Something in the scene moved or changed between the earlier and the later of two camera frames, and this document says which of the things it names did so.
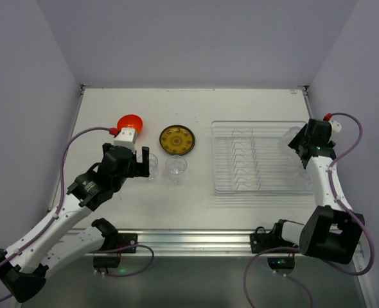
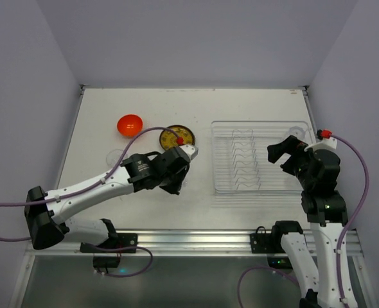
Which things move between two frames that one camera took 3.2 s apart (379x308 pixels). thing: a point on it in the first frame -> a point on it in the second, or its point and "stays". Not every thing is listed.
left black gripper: [138, 165] -> [175, 173]
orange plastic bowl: [130, 120] stays
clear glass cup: [290, 135] stays
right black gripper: [300, 146] -> [292, 157]
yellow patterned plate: [177, 140] stays
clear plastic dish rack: [254, 158] stays
